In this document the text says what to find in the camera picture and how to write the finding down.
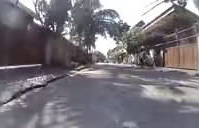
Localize distant bush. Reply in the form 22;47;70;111
92;50;107;64

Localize grey asphalt road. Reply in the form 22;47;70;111
0;63;199;128

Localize group of palm trees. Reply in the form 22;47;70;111
31;0;131;64

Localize person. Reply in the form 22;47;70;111
137;45;152;68

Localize concrete kerb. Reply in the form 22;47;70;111
0;70;78;113

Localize brown wooden gate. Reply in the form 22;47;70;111
162;23;199;72

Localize house with brown roof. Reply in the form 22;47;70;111
120;3;199;68

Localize raised concrete pavement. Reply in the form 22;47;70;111
0;64;78;111

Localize long brown wall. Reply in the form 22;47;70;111
0;0;88;68

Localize overhead wires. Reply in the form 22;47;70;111
141;0;168;16

